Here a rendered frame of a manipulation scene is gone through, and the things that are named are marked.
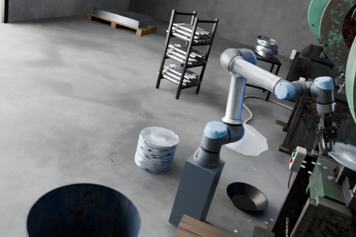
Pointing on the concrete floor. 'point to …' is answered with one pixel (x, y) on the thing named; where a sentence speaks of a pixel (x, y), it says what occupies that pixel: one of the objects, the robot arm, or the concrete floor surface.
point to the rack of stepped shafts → (186, 53)
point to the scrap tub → (83, 213)
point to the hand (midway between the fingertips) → (328, 149)
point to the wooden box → (198, 229)
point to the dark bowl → (247, 197)
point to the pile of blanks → (154, 156)
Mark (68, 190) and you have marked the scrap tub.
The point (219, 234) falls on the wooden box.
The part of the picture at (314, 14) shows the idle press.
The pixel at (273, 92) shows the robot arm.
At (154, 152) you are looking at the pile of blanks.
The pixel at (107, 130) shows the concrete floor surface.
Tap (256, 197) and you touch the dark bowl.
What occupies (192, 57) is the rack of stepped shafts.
